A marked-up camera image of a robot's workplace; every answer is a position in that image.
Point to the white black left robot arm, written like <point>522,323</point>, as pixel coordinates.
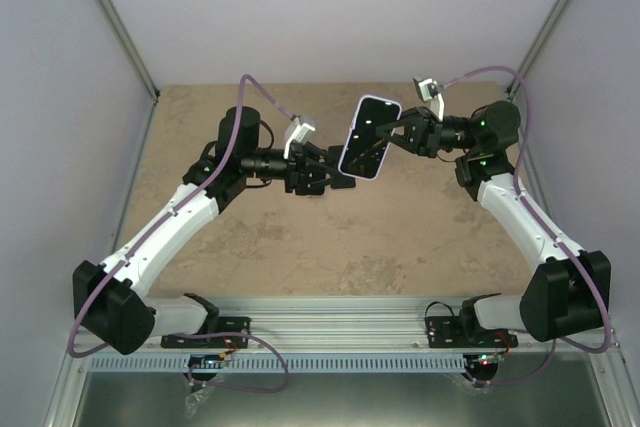
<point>111,298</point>

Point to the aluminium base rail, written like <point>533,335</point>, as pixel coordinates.
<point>288,323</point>

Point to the left controller circuit board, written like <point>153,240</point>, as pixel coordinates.
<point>210,361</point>

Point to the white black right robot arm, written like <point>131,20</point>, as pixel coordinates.
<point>568,292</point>

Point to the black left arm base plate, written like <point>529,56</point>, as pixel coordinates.
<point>228,336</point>

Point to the black phone with white edge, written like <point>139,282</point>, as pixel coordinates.
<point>365,150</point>

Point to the right controller circuit board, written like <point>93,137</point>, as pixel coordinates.
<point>491,358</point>

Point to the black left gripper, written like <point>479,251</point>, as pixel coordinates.
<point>299,175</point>

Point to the black phone case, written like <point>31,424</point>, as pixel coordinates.
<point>310,191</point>

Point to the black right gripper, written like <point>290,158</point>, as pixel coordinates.
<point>423,132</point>

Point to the controller circuit board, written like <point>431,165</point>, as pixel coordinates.
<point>491,358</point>
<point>210,361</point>

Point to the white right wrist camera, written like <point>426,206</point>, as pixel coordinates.
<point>429,92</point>

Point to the grey slotted cable duct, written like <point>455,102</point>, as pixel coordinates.
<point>247,363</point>

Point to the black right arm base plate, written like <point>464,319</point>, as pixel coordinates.
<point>447,332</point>

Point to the aluminium frame post left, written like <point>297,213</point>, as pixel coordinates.
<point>128,46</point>

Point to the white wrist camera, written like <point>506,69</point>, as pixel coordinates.
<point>299,131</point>
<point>429,92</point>

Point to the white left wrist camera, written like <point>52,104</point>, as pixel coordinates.
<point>299,131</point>

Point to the clear plastic bag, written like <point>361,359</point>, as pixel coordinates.
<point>193,401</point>

